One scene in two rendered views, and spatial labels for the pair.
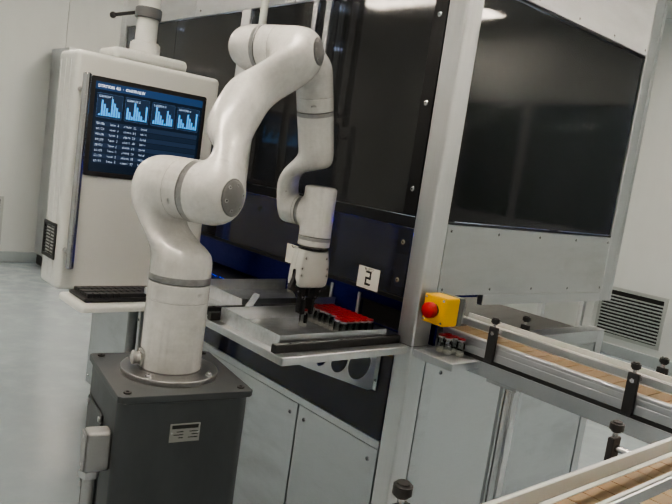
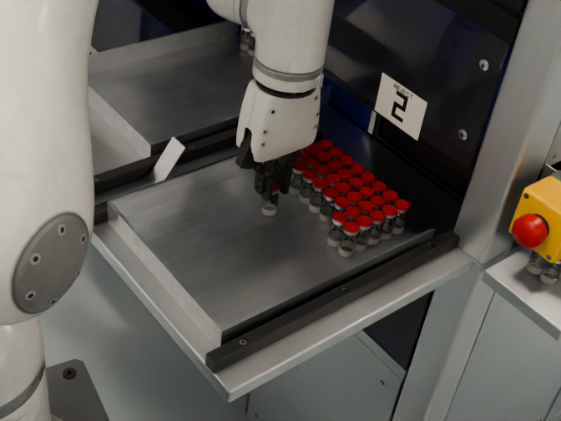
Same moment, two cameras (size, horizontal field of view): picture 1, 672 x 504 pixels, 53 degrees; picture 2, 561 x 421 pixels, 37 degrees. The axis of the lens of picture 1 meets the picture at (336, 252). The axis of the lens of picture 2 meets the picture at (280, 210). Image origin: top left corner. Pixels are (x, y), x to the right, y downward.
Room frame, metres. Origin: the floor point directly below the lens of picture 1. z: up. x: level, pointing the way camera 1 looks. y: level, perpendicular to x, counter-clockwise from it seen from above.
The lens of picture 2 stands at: (0.88, 0.08, 1.61)
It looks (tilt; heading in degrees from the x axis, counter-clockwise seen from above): 39 degrees down; 358
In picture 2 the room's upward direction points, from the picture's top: 8 degrees clockwise
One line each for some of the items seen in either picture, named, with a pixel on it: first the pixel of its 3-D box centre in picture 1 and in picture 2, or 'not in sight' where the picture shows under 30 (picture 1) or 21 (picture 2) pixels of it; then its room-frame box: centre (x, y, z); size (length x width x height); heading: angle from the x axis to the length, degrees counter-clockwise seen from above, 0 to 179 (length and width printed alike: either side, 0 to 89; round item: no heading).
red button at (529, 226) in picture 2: (430, 309); (532, 229); (1.65, -0.25, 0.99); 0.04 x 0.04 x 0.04; 41
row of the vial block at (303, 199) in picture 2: (330, 320); (323, 200); (1.77, -0.01, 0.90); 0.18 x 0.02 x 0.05; 41
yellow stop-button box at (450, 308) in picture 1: (442, 309); (554, 216); (1.68, -0.28, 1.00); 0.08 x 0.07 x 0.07; 131
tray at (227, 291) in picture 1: (265, 293); (199, 83); (2.04, 0.19, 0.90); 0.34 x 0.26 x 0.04; 131
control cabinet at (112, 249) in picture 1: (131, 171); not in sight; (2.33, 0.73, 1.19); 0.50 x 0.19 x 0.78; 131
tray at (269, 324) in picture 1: (303, 324); (271, 225); (1.71, 0.05, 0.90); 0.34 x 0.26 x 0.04; 131
